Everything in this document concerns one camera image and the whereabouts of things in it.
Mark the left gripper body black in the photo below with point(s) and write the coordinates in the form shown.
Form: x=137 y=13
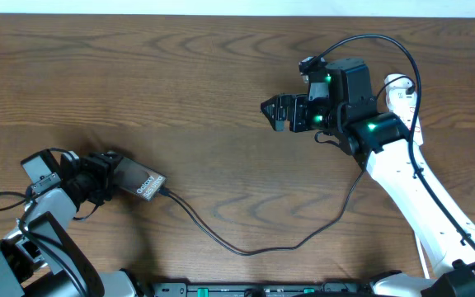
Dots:
x=92 y=174

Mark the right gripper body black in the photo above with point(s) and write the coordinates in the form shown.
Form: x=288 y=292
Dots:
x=305 y=115

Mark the Samsung Galaxy smartphone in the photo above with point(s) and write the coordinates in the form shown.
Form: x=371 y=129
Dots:
x=138 y=179

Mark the white power strip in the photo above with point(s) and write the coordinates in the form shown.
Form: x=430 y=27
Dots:
x=401 y=97

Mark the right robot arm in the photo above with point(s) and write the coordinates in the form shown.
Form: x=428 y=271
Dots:
x=340 y=103

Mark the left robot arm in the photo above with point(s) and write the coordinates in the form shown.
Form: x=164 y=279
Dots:
x=38 y=258

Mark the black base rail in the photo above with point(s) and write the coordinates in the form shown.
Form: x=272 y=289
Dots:
x=177 y=289

